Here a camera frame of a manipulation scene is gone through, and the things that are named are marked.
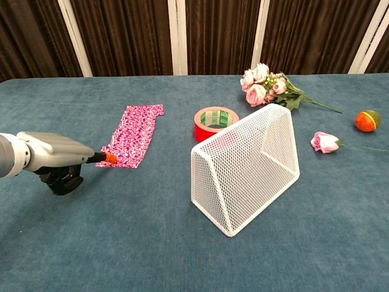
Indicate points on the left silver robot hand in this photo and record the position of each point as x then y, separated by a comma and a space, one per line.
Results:
57, 149

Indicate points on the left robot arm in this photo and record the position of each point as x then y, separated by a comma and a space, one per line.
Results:
12, 155

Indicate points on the pink patterned cloth strip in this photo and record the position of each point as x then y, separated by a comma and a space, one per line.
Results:
136, 130

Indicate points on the teal table cloth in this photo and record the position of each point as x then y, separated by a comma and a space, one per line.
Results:
121, 237

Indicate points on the dark brown curtain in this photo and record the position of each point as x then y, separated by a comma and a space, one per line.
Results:
127, 36

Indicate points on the red tape roll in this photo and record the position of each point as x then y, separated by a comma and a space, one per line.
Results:
202, 131

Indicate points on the pink artificial flower bouquet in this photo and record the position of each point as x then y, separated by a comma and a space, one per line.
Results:
255, 94

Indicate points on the single pink artificial rose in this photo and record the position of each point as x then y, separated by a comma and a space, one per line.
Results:
325, 143

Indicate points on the orange and green ball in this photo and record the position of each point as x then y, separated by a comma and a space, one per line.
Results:
366, 121

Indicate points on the white frame post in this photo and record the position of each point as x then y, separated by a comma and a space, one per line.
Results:
75, 36
177, 36
260, 36
369, 36

